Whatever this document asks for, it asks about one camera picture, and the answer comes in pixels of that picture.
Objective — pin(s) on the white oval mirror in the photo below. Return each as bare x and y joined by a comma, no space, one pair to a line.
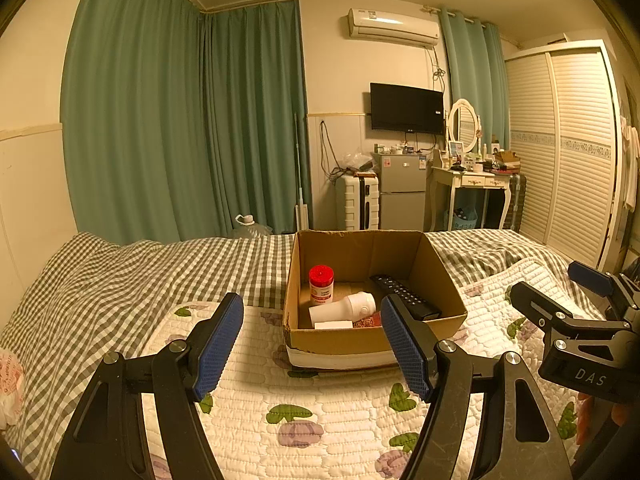
465,122

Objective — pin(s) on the black remote control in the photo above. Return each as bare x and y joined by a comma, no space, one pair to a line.
405,297

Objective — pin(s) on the blue bin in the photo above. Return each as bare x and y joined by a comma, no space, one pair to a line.
465,219

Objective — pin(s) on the white plastic bag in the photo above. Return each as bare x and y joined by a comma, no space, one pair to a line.
10,390

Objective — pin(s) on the grey checked bed sheet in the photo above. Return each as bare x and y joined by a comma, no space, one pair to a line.
100,290

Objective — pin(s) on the white suitcase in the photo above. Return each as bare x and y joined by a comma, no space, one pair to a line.
352,202

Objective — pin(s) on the red patterned card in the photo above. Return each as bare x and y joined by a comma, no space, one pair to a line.
367,321

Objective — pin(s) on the white dressing table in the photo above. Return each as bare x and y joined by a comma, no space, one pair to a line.
470,180

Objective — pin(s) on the white louvred wardrobe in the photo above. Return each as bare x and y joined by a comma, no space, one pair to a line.
565,160

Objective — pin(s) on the white bottle with red cap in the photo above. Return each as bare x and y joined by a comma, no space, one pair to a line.
321,285

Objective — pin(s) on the dark suitcase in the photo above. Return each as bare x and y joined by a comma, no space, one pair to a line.
516,202

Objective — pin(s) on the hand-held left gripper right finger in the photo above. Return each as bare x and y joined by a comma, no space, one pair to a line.
405,350

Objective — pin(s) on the white round-capped bottle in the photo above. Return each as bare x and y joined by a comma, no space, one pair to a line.
345,307

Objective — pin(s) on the wide green curtain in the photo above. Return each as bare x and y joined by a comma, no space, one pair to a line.
135,110

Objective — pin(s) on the hanging pale clothes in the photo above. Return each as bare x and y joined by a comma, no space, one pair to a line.
631,160

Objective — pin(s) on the white mop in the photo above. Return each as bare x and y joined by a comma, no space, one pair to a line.
301,210

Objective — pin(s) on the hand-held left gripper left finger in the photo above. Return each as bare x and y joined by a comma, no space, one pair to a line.
220,350

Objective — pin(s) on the green window curtain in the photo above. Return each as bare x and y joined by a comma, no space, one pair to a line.
472,75

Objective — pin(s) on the black wall television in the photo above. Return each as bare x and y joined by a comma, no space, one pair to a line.
406,108

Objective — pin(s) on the narrow green curtain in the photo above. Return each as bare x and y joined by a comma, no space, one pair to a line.
255,110

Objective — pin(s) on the small brown box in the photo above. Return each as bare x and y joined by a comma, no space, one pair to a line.
507,159

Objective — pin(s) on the small photo frame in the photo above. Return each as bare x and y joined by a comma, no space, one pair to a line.
455,148

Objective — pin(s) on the clear water jug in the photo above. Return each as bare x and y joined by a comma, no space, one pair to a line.
252,227

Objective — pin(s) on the white air conditioner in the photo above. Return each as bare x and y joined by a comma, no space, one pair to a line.
390,27

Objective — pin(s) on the silver small fridge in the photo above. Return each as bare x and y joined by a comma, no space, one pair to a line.
400,190

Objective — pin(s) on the brown cardboard box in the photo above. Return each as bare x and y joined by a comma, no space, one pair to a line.
340,345

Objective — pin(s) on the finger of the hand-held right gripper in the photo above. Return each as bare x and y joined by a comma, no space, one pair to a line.
590,280
537,305

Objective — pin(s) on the white floral quilt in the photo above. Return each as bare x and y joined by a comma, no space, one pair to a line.
325,410

